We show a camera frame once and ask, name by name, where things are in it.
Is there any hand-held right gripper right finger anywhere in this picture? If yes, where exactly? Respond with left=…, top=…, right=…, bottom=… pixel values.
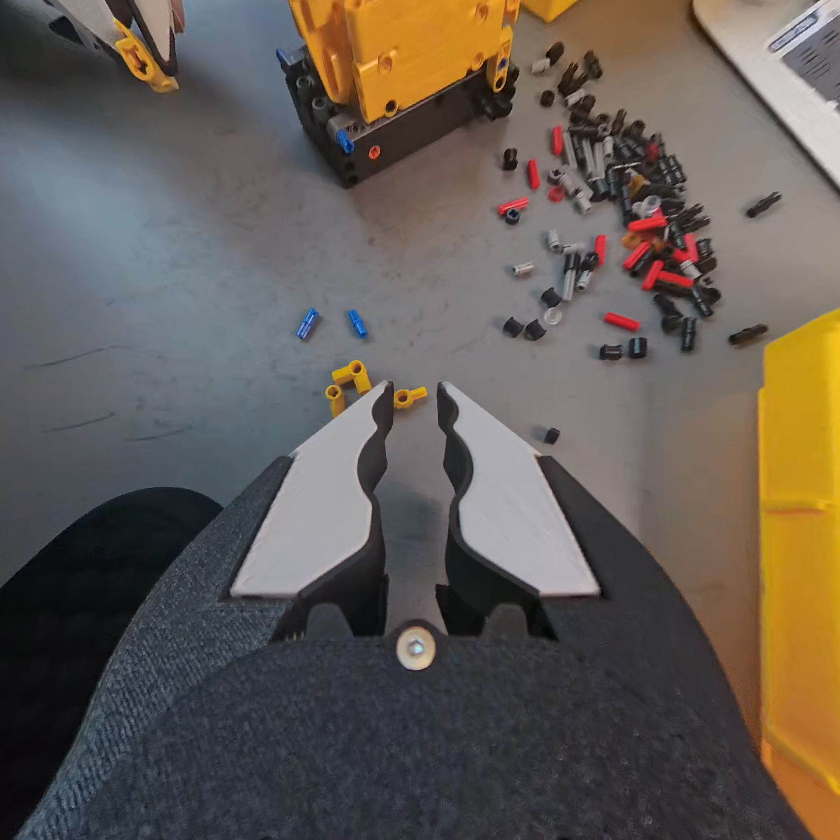
left=435, top=381, right=601, bottom=639

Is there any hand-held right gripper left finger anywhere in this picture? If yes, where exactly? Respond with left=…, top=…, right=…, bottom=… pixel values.
left=230, top=381, right=395, bottom=642

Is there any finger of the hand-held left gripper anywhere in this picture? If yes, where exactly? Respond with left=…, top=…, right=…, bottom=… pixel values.
left=49, top=0, right=143, bottom=68
left=128, top=0, right=182, bottom=75

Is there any yellow thin lego liftarm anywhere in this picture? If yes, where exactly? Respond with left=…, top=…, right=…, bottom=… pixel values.
left=113, top=18, right=179, bottom=93

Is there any yellow lego elbow connector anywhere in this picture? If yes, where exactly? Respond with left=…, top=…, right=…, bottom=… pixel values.
left=331, top=360, right=373, bottom=395

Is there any yellow black lego model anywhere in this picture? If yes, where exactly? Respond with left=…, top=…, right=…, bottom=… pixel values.
left=276, top=0, right=522, bottom=190

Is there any yellow divided storage bin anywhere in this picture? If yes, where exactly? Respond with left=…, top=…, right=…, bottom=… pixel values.
left=758, top=308, right=840, bottom=840

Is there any pile of small lego pins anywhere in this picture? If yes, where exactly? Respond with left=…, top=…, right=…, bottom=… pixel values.
left=495, top=41, right=723, bottom=362

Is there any white wooden book stand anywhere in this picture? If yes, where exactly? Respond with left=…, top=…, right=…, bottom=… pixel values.
left=692, top=0, right=840, bottom=191

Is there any yellow grey sticker sheet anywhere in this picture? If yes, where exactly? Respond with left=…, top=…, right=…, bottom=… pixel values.
left=768, top=0, right=840, bottom=112

